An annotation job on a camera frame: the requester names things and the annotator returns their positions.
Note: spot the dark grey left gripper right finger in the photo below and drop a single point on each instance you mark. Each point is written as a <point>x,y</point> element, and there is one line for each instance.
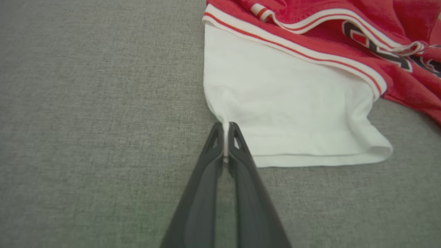
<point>251,206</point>

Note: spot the red jersey with white sleeves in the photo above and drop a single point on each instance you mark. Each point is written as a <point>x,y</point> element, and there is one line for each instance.
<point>293,103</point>

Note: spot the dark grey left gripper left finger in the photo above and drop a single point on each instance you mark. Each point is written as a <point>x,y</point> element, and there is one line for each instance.
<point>200,199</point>

